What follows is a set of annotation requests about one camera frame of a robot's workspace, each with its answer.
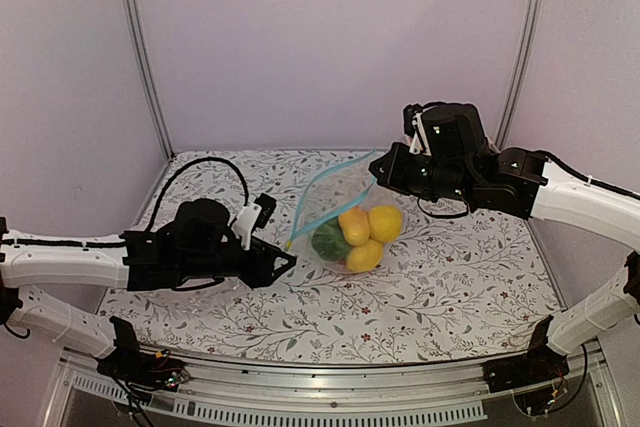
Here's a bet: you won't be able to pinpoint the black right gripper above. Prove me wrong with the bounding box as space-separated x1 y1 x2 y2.
370 140 475 202

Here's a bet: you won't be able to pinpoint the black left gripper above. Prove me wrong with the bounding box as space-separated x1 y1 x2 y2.
179 237 297 289

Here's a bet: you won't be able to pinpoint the green toy pepper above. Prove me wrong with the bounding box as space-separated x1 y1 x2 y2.
311 218 352 262

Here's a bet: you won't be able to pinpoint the yellow toy lemon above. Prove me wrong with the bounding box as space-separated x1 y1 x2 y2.
346 239 384 273
368 205 403 244

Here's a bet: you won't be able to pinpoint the clear zip top bag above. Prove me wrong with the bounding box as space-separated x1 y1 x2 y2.
286 150 404 274

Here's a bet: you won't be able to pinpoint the orange toy fruit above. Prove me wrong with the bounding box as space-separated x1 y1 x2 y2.
338 206 370 247

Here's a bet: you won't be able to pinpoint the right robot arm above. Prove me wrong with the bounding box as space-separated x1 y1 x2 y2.
369 102 639 383

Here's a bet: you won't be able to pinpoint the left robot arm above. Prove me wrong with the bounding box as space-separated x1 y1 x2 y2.
1 196 296 381

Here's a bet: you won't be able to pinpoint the crumpled clear plastic bags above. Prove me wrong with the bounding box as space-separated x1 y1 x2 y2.
173 277 243 312

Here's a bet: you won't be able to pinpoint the floral tablecloth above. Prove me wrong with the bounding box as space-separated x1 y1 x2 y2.
97 148 569 364

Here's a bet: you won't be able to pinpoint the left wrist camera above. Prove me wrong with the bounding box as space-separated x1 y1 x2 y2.
230 194 277 251

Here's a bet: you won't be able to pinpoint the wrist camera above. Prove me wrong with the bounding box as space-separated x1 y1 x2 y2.
230 194 277 251
403 104 431 156

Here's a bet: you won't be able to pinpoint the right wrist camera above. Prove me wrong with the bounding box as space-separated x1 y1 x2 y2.
403 104 431 156

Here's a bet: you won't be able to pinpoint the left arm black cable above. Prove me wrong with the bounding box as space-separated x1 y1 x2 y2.
149 156 251 233

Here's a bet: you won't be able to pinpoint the aluminium table front rail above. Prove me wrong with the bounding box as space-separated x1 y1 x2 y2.
43 341 630 426

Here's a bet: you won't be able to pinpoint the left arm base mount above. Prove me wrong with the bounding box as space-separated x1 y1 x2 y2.
97 316 190 391

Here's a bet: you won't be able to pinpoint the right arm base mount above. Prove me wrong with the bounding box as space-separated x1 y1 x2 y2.
482 318 569 393

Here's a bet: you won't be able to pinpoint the right aluminium wall post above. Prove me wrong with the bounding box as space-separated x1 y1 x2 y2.
495 0 543 150

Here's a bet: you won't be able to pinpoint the aluminium wall post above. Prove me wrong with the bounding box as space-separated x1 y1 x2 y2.
122 0 174 160
495 0 543 150

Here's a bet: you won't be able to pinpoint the left aluminium wall post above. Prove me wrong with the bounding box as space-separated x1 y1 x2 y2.
122 0 174 160

